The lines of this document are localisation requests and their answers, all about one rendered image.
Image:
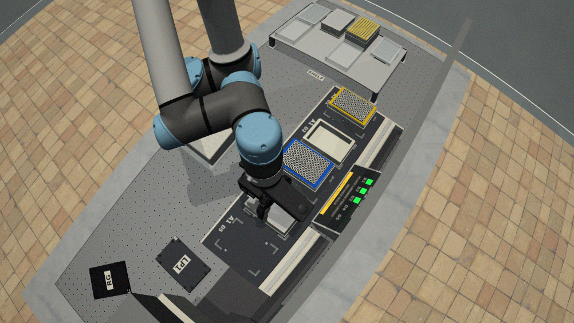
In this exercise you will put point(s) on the blue tip rack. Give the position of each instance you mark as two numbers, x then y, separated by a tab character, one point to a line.
309	171

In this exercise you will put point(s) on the grey flat shelf table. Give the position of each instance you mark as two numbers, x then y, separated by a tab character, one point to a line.
367	71

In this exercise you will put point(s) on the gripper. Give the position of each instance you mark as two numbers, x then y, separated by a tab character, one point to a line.
263	203

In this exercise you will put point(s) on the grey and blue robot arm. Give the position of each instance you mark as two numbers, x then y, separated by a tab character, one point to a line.
198	98

